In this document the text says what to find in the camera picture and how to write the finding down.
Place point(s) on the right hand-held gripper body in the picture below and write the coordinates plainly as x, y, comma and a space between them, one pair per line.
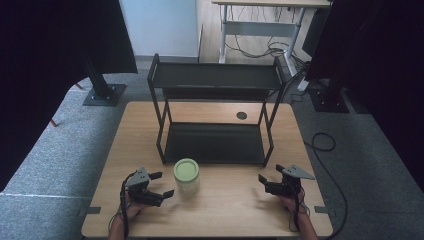
289, 181

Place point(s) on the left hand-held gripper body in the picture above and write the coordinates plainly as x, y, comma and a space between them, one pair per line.
140, 181

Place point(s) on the glass jar with green lid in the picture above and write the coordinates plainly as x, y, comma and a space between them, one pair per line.
186, 175

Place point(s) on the black metal two-tier shelf rack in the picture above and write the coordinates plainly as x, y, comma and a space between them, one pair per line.
215, 141

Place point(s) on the person's right hand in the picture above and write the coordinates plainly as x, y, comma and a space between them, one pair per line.
292, 203

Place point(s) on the person's left hand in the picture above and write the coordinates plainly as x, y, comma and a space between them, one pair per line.
134, 208

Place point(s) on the black round table grommet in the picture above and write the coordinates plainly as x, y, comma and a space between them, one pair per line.
241, 115

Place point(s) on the black metal stand with base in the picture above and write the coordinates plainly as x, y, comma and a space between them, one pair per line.
101, 91

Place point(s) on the dark monitor panel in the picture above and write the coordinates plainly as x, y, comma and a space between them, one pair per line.
315, 33

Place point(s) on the black curtain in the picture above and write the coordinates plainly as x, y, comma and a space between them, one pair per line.
376, 66
50, 66

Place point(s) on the white metal desk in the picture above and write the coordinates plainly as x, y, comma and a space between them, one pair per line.
260, 28

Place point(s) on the grey table bracket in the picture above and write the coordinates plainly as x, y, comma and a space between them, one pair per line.
89, 210
322, 209

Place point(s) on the black stand base plate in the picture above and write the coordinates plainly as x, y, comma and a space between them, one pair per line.
328, 100

